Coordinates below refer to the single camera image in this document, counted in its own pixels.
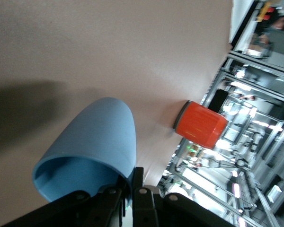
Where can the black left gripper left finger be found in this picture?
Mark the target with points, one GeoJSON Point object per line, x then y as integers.
{"type": "Point", "coordinates": [85, 212]}

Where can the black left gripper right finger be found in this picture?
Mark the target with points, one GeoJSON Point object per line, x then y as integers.
{"type": "Point", "coordinates": [144, 205]}

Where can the light blue plastic cup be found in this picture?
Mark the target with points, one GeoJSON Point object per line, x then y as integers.
{"type": "Point", "coordinates": [99, 132]}

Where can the orange can with grey lid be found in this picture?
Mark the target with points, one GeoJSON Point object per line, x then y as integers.
{"type": "Point", "coordinates": [198, 123]}

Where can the yellow red emergency stop button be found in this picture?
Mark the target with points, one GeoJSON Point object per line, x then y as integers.
{"type": "Point", "coordinates": [265, 10]}

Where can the aluminium profile frame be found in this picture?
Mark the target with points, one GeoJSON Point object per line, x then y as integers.
{"type": "Point", "coordinates": [255, 62]}

